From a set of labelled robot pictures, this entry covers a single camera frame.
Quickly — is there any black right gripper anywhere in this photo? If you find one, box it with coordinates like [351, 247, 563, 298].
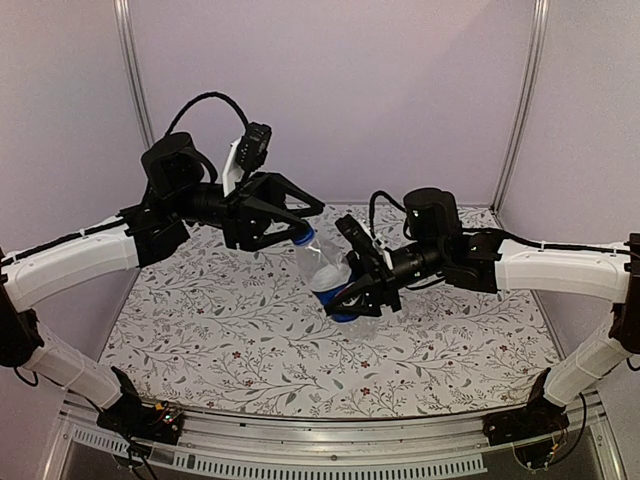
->
[317, 239, 446, 315]

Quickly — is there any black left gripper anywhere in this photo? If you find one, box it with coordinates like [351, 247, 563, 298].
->
[170, 170, 323, 250]

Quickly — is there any blue bottle cap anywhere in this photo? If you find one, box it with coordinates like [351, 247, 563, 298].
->
[292, 225, 316, 246]

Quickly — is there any clear Pepsi plastic bottle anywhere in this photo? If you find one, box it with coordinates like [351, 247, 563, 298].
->
[294, 231, 377, 342]

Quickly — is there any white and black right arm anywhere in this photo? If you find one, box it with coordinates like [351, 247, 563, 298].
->
[325, 188, 639, 436]

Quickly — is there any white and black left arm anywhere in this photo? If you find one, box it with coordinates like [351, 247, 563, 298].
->
[1, 124, 324, 434]

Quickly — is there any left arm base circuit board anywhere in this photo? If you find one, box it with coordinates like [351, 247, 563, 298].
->
[97, 367, 184, 445]

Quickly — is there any floral patterned table mat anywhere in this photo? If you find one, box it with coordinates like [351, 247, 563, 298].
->
[101, 227, 559, 418]

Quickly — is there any right wrist camera on white mount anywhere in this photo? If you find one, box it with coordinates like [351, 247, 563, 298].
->
[335, 214, 393, 269]

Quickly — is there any wrist camera on white mount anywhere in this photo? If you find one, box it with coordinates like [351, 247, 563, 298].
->
[221, 122, 272, 197]
[335, 214, 393, 269]

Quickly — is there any left wrist camera on white mount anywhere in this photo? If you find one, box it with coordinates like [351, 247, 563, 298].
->
[221, 122, 272, 197]

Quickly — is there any black braided right camera cable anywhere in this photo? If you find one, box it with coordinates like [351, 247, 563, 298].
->
[368, 188, 416, 241]

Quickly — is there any aluminium front frame rail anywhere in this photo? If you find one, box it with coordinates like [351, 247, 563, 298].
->
[40, 391, 630, 479]

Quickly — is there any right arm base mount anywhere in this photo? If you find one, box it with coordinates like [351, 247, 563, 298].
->
[482, 368, 569, 470]

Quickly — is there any aluminium corner post left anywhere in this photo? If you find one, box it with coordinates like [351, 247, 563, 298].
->
[113, 0, 154, 148]

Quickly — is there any aluminium corner post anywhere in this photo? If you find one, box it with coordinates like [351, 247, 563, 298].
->
[113, 0, 154, 148]
[490, 0, 550, 217]

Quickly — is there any aluminium corner post right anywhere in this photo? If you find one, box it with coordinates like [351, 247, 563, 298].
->
[490, 0, 550, 217]

